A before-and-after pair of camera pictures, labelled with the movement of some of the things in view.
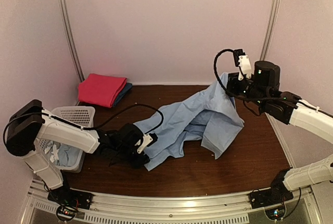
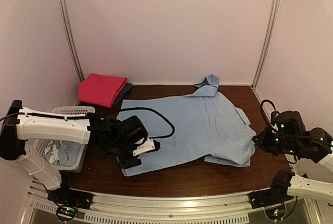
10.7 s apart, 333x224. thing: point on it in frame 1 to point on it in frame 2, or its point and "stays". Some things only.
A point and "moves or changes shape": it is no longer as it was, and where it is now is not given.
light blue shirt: [211, 116] moves or changes shape
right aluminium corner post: [271, 25] stays
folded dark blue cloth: [123, 92] stays
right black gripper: [231, 82] to [263, 142]
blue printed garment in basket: [62, 154] stays
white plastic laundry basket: [61, 157] stays
